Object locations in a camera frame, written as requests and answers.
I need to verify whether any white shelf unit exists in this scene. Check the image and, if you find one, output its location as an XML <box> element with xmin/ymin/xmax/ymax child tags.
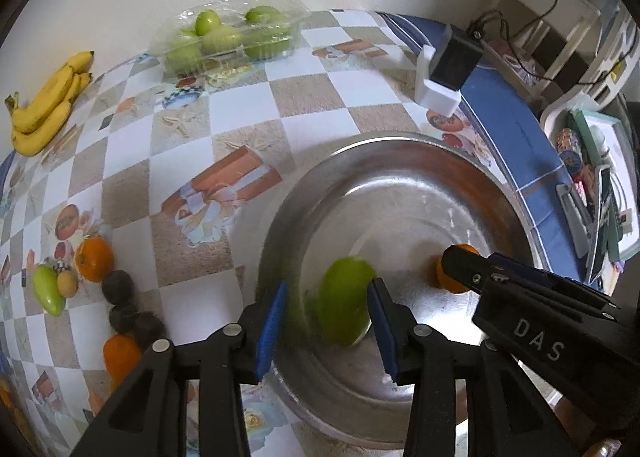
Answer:
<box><xmin>486</xmin><ymin>0</ymin><xmax>639</xmax><ymax>110</ymax></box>

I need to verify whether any orange tangerine with stem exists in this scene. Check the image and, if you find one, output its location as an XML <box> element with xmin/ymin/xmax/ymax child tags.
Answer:
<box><xmin>75</xmin><ymin>237</ymin><xmax>115</xmax><ymax>283</ymax></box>

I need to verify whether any black cable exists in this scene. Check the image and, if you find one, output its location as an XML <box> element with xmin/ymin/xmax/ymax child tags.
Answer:
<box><xmin>466</xmin><ymin>0</ymin><xmax>640</xmax><ymax>88</ymax></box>

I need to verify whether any brown longan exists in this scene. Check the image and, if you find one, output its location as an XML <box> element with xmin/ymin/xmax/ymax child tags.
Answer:
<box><xmin>56</xmin><ymin>269</ymin><xmax>78</xmax><ymax>299</ymax></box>

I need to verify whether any green tray with items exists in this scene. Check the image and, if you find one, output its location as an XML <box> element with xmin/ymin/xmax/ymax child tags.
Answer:
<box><xmin>540</xmin><ymin>93</ymin><xmax>639</xmax><ymax>293</ymax></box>

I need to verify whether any black charger on white base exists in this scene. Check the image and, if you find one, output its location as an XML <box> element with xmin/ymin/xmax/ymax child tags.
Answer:
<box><xmin>414</xmin><ymin>25</ymin><xmax>484</xmax><ymax>117</ymax></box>

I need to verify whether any yellow banana bunch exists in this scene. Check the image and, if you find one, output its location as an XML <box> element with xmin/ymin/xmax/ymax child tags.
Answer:
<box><xmin>4</xmin><ymin>50</ymin><xmax>94</xmax><ymax>157</ymax></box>

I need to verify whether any person's right hand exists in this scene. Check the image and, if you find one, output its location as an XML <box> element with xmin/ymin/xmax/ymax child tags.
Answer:
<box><xmin>553</xmin><ymin>396</ymin><xmax>622</xmax><ymax>457</ymax></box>

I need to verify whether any silver metal plate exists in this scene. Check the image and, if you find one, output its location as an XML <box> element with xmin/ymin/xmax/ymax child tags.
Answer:
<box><xmin>257</xmin><ymin>132</ymin><xmax>540</xmax><ymax>451</ymax></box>

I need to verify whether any green mango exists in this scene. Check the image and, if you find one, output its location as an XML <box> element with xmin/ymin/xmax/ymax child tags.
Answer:
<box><xmin>316</xmin><ymin>257</ymin><xmax>376</xmax><ymax>347</ymax></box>
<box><xmin>32</xmin><ymin>264</ymin><xmax>65</xmax><ymax>316</ymax></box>

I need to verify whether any dark plum top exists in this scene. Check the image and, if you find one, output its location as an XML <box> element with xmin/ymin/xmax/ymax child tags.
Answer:
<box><xmin>101</xmin><ymin>269</ymin><xmax>134</xmax><ymax>305</ymax></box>

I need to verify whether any patterned tablecloth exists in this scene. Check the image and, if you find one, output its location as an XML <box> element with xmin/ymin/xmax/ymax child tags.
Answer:
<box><xmin>1</xmin><ymin>11</ymin><xmax>577</xmax><ymax>456</ymax></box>

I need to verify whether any dark plum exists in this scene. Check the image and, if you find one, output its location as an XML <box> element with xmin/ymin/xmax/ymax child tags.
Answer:
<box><xmin>108</xmin><ymin>302</ymin><xmax>139</xmax><ymax>335</ymax></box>
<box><xmin>101</xmin><ymin>269</ymin><xmax>134</xmax><ymax>305</ymax></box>
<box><xmin>131</xmin><ymin>312</ymin><xmax>166</xmax><ymax>351</ymax></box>

